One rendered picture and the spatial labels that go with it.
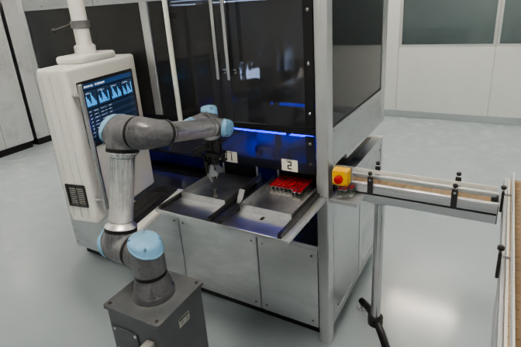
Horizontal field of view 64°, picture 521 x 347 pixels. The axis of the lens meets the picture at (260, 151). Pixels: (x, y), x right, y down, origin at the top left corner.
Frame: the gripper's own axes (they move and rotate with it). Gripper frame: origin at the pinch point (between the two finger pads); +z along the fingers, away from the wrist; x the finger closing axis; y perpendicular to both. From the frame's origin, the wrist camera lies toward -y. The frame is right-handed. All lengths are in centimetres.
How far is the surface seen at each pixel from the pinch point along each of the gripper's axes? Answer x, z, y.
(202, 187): 6.7, 10.1, -12.4
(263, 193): 12.2, 10.0, 20.8
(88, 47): -13, -63, -55
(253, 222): -14.1, 10.3, 30.5
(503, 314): -38, 5, 123
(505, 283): -22, 5, 123
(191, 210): -15.7, 10.4, -2.1
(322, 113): 19, -31, 49
